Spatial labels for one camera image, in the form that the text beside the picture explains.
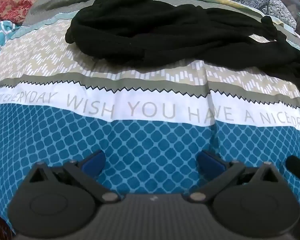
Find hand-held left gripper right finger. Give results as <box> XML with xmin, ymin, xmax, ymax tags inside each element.
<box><xmin>187</xmin><ymin>150</ymin><xmax>282</xmax><ymax>203</ymax></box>

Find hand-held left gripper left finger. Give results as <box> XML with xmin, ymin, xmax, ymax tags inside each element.
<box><xmin>27</xmin><ymin>150</ymin><xmax>118</xmax><ymax>203</ymax></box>

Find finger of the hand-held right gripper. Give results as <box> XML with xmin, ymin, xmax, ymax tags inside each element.
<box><xmin>284</xmin><ymin>155</ymin><xmax>300</xmax><ymax>181</ymax></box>

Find black pants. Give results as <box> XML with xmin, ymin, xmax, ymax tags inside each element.
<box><xmin>65</xmin><ymin>0</ymin><xmax>300</xmax><ymax>98</ymax></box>

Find printed blue beige blanket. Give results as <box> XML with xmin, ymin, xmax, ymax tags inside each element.
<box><xmin>0</xmin><ymin>0</ymin><xmax>300</xmax><ymax>233</ymax></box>

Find teal wave patterned sheet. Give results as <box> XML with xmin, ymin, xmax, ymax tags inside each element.
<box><xmin>0</xmin><ymin>21</ymin><xmax>24</xmax><ymax>62</ymax></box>

